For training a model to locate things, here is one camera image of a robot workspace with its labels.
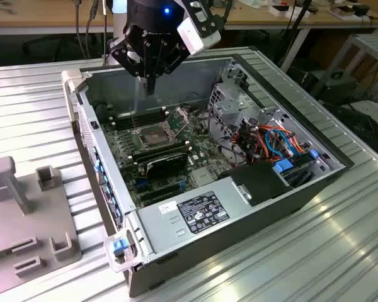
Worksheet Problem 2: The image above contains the metal socket cover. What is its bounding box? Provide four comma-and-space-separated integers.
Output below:
164, 106, 192, 139

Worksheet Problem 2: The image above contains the clear plastic case handle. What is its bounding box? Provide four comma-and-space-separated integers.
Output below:
103, 228, 146, 273

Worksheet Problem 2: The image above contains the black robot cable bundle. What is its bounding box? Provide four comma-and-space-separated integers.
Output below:
74, 0, 108, 59

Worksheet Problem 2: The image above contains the black expansion slot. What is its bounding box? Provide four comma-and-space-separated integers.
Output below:
140, 188, 181, 205
135, 182, 180, 195

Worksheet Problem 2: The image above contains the blue wire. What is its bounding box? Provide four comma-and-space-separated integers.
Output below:
264, 127, 297, 157

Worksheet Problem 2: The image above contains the black RAM slot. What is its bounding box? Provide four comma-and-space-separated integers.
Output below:
131, 141, 189, 159
115, 110, 166, 122
116, 114, 168, 126
115, 107, 164, 118
134, 147, 190, 164
117, 118, 170, 130

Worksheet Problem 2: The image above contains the silver power supply unit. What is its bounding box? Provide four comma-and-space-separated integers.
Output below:
137, 179, 252, 256

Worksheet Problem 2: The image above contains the green motherboard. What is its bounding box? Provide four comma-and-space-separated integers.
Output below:
99, 105, 224, 210

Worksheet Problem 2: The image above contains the silver drive cage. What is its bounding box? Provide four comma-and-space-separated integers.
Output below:
207, 82, 263, 158

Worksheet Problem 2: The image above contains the black graphics card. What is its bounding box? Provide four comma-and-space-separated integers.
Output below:
144, 152, 188, 182

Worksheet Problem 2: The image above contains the grey parts rack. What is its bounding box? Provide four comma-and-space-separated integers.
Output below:
0, 155, 83, 298

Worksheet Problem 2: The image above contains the wooden desk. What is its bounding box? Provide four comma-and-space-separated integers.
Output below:
0, 0, 378, 74

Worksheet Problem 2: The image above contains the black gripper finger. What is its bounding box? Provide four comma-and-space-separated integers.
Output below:
108, 36, 151, 95
150, 42, 190, 95

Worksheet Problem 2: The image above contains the black plastic shroud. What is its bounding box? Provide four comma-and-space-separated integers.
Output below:
217, 161, 294, 208

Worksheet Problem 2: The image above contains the silver chipset heatsink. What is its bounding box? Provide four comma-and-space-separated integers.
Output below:
190, 168, 217, 187

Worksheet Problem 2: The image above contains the blue disk carrier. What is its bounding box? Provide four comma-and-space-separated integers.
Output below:
272, 158, 296, 174

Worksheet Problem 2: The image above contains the grey metal frame rack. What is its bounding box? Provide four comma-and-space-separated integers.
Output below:
308, 33, 378, 102

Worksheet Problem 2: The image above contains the black box with handle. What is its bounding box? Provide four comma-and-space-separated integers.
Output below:
302, 70, 360, 107

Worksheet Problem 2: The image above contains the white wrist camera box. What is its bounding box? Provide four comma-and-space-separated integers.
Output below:
176, 17, 222, 57

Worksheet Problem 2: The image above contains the open black PC case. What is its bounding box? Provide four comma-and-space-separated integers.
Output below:
61, 53, 355, 298

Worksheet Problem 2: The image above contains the orange wire bundle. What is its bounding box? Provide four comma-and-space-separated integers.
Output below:
232, 124, 307, 159

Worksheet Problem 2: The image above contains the black camera bracket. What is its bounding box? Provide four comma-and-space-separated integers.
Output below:
181, 0, 226, 40

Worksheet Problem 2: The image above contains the blue case latch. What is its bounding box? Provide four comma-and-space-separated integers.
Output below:
112, 238, 127, 254

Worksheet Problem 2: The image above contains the CPU socket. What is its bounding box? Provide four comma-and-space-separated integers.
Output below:
135, 123, 175, 149

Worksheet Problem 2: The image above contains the white box with red mark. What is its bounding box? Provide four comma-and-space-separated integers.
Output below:
268, 3, 310, 19

